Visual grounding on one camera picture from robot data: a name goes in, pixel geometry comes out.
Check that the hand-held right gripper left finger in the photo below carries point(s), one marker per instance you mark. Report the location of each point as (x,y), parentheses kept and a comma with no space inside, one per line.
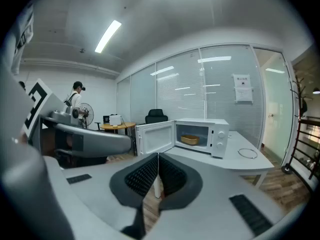
(135,181)

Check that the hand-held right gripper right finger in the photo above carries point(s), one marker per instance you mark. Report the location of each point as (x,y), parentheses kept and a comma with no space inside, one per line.
(180,184)

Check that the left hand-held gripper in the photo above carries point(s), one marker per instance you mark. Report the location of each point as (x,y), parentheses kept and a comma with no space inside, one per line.
(37,101)

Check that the beige oval tray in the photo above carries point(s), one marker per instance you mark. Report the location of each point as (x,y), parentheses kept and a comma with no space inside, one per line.
(190,141)

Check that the white box appliance with lid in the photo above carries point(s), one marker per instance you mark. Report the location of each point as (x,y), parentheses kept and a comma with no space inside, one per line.
(200,122)

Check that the small black appliance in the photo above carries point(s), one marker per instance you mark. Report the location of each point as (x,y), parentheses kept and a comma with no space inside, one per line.
(106,119)

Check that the round wooden table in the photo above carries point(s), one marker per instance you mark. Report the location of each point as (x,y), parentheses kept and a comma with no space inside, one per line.
(127,125)

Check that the black standing fan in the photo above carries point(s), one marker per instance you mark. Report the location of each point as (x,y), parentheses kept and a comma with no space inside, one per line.
(90,117)

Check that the black office chair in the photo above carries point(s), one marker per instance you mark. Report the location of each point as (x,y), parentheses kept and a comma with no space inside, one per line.
(156,115)

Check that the black caster wheel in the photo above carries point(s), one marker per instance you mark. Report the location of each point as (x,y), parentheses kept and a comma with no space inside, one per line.
(286,169)

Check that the long ceiling light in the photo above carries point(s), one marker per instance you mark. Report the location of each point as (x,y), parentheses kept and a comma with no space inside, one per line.
(108,36)

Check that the white paper notice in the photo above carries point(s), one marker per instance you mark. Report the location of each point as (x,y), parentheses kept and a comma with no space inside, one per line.
(242,80)
(243,95)

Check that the dark coat rack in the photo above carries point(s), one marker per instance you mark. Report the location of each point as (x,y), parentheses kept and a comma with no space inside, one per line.
(298,134)

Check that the frosted glass door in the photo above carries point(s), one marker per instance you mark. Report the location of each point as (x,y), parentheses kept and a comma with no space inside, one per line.
(275,96)

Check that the black metal railing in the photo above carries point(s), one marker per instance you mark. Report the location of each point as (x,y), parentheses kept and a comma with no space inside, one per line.
(310,119)

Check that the black pendant lamp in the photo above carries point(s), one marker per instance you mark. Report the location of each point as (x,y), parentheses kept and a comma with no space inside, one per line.
(316,91)

